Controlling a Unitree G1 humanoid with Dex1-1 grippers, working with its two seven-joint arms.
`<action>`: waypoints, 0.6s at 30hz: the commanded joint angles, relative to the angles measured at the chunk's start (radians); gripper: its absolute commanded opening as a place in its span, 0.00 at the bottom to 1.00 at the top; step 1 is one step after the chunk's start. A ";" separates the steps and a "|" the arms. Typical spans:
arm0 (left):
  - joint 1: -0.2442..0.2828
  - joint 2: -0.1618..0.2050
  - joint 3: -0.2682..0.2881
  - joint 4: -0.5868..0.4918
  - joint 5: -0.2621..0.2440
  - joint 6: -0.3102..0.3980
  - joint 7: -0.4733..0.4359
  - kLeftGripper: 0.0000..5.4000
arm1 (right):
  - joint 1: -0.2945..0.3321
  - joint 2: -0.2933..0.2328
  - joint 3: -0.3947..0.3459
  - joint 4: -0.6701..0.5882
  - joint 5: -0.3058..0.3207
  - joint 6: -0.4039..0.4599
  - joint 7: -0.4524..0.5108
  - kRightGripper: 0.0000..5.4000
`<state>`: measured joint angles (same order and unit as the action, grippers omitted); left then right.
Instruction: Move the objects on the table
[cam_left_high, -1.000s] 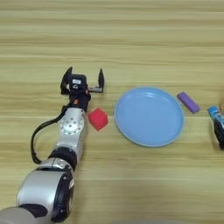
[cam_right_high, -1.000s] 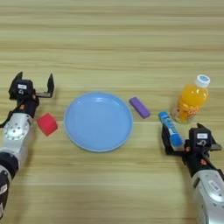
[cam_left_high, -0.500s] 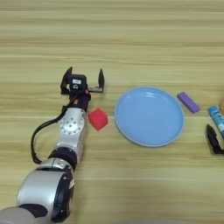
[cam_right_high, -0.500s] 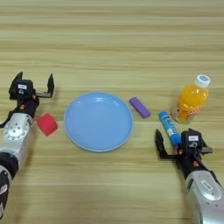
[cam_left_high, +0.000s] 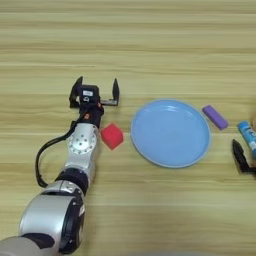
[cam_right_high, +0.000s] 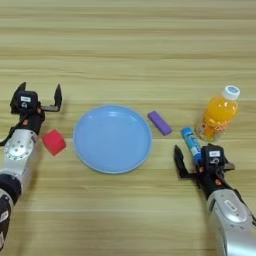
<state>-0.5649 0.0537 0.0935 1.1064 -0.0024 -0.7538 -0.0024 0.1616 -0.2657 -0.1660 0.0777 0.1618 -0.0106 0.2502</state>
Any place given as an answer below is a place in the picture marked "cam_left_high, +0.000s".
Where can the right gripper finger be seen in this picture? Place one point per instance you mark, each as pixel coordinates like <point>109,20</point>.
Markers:
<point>240,156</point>

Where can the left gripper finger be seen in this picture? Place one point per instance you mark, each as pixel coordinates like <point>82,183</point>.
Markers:
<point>115,90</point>
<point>75,93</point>

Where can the red cube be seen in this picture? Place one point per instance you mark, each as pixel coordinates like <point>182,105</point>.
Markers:
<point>112,136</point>

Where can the blue round plate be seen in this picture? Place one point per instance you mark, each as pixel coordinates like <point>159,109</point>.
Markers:
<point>170,133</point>

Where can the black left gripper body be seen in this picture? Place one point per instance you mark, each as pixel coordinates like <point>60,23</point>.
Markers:
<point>91,115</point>

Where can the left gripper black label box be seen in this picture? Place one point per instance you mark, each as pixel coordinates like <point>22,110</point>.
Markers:
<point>89,95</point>

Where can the blue glue stick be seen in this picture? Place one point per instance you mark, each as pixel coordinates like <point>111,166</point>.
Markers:
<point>249,135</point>

